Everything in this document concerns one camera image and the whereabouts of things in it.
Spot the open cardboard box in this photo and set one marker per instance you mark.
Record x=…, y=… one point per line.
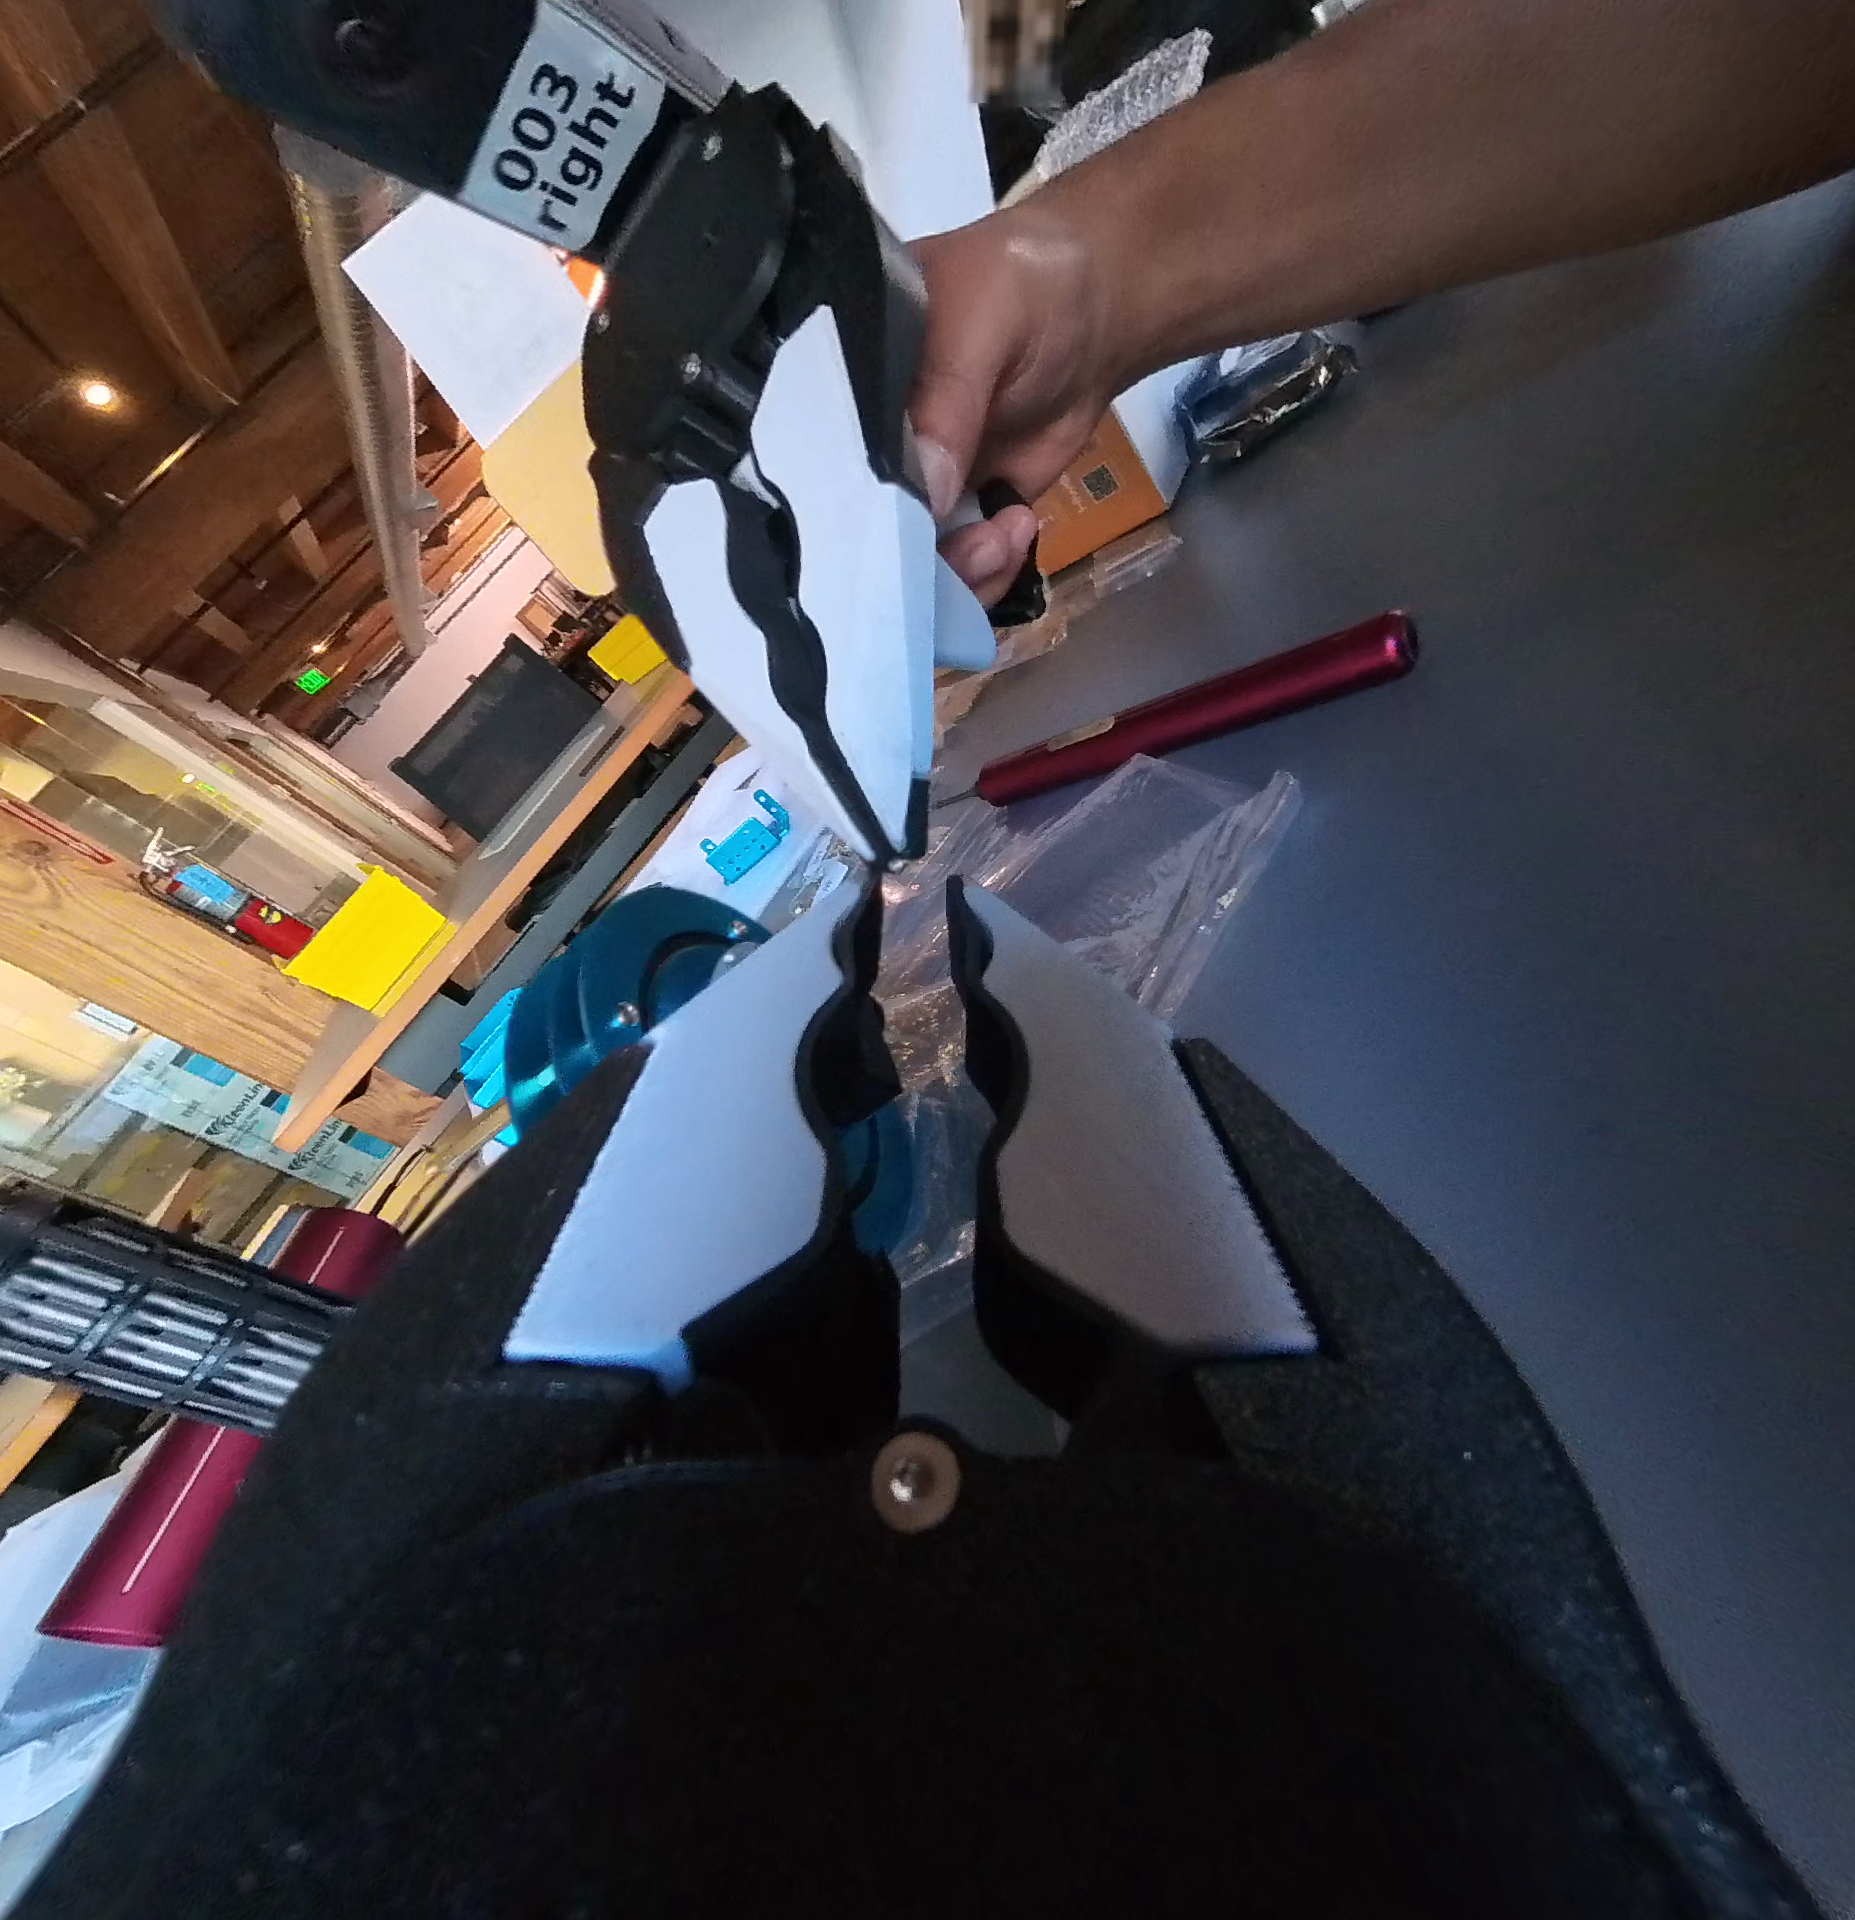
x=1106, y=494

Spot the large blue metal bracket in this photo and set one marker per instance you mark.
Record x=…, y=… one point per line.
x=491, y=1056

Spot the wooden background table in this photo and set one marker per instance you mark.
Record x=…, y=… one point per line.
x=365, y=1095

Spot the person's right hand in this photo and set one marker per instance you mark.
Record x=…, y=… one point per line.
x=1019, y=345

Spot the cardboard boxes with blue labels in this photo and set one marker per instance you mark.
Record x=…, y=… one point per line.
x=219, y=1119

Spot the blue rotary base assembly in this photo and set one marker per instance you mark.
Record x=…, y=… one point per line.
x=596, y=977

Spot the black packet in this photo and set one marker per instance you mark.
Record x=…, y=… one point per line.
x=1271, y=398

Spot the red metal cylinder case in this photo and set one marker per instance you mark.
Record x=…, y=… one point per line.
x=162, y=1528

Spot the person's right forearm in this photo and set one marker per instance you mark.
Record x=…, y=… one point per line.
x=1394, y=178

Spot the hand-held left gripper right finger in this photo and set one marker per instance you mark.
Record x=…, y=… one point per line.
x=1121, y=1172

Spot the clear plastic bag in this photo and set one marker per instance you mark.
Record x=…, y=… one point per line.
x=1152, y=883

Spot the silver ventilation duct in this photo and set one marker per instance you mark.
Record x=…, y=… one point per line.
x=373, y=447

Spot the white foam sheet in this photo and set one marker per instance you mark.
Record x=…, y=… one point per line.
x=679, y=861

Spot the blue perforated metal bracket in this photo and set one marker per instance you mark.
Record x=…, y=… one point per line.
x=751, y=848

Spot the round ceiling lamp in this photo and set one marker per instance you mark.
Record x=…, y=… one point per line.
x=100, y=394

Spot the white crumpled paper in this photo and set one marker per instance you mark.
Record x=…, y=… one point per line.
x=28, y=1653

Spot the black screwdriver bit holder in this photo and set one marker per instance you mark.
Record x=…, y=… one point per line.
x=117, y=1317

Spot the black monitor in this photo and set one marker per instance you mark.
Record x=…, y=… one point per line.
x=491, y=736

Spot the bubble wrap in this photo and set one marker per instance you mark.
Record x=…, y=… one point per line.
x=1130, y=108

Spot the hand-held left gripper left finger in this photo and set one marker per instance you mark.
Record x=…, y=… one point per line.
x=689, y=1172

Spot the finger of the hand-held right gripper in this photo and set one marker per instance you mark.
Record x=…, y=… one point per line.
x=700, y=600
x=854, y=600

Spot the red pen screwdriver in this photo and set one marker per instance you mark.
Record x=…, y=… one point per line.
x=1240, y=697

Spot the grey desk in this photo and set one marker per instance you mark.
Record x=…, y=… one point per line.
x=1542, y=902

